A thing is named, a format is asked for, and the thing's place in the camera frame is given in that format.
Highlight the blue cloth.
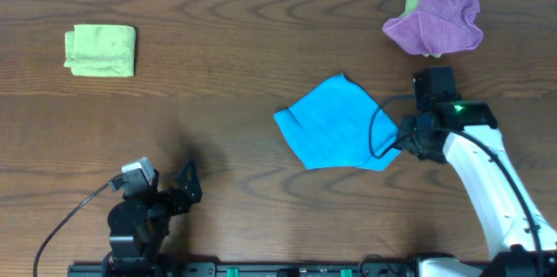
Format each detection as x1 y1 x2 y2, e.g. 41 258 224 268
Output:
274 74 400 171

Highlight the black cable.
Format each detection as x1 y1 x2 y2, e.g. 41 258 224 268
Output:
367 93 545 277
32 174 127 277

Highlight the folded green cloth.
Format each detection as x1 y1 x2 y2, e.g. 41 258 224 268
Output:
64 24 136 78

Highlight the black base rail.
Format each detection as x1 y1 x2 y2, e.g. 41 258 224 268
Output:
67 261 419 277

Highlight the right black cable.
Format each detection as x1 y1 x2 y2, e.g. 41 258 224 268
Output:
367 93 545 277

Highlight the crumpled green cloth under purple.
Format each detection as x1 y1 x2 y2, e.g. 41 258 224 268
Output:
399 0 441 58

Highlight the left black cable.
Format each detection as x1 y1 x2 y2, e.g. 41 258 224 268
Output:
32 174 127 277

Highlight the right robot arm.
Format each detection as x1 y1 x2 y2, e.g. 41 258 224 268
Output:
397 101 556 276

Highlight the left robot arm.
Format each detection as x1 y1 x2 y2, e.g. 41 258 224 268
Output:
103 157 202 276

